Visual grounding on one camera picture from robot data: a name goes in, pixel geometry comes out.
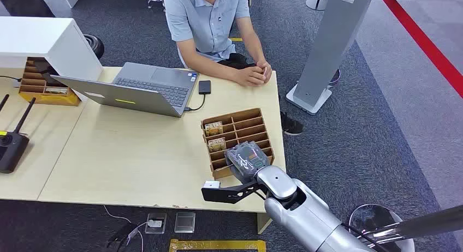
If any white cabinet box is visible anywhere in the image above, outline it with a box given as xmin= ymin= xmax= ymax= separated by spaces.
xmin=0 ymin=16 xmax=104 ymax=82

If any stanchion round base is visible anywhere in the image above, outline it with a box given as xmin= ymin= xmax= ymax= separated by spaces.
xmin=305 ymin=0 xmax=330 ymax=11

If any black drive cable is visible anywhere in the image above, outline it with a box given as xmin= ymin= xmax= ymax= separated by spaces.
xmin=183 ymin=94 xmax=206 ymax=112

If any wooden card holder yellow base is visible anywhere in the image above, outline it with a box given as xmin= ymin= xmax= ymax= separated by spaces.
xmin=18 ymin=57 xmax=82 ymax=107

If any grey kiosk stand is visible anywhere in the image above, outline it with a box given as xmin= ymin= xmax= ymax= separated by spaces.
xmin=285 ymin=0 xmax=376 ymax=116

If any red barrier belt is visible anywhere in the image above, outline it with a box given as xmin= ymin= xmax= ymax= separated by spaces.
xmin=376 ymin=0 xmax=463 ymax=99

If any wooden slotted card holder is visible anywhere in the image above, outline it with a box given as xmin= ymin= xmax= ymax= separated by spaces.
xmin=200 ymin=107 xmax=275 ymax=180

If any floor socket with plug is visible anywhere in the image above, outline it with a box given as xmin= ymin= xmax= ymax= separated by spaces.
xmin=144 ymin=212 xmax=168 ymax=235

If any grey laptop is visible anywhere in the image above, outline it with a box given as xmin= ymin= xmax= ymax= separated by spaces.
xmin=50 ymin=62 xmax=200 ymax=118

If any steel floor socket cover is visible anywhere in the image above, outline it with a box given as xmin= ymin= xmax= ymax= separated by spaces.
xmin=174 ymin=211 xmax=197 ymax=234

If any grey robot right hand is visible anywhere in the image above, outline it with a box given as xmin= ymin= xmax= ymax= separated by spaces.
xmin=223 ymin=141 xmax=271 ymax=184

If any person's black shoe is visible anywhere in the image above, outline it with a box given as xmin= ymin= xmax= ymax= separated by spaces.
xmin=280 ymin=111 xmax=305 ymax=136

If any white floor cable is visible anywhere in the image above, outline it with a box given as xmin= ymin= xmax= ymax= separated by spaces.
xmin=103 ymin=205 xmax=150 ymax=252

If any printed hotel card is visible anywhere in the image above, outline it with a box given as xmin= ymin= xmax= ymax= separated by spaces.
xmin=207 ymin=137 xmax=228 ymax=153
xmin=204 ymin=122 xmax=224 ymax=137

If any person's left hand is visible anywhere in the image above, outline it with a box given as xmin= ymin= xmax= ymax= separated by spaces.
xmin=255 ymin=59 xmax=273 ymax=85

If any yellow floor frame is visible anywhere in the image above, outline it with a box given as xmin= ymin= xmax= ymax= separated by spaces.
xmin=169 ymin=238 xmax=267 ymax=252

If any person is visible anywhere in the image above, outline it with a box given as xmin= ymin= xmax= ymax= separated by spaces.
xmin=163 ymin=0 xmax=305 ymax=136

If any black round wheel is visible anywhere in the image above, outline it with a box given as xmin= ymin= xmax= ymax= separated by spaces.
xmin=83 ymin=34 xmax=105 ymax=60

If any chrome metal bar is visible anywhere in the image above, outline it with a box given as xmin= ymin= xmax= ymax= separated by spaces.
xmin=356 ymin=205 xmax=463 ymax=246

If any black remote controller with antennas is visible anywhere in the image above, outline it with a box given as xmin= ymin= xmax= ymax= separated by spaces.
xmin=0 ymin=94 xmax=37 ymax=175

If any person's right hand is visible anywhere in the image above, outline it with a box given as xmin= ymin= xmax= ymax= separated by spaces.
xmin=235 ymin=65 xmax=268 ymax=88

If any pale desk leg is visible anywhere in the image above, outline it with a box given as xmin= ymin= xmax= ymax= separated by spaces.
xmin=257 ymin=212 xmax=273 ymax=235

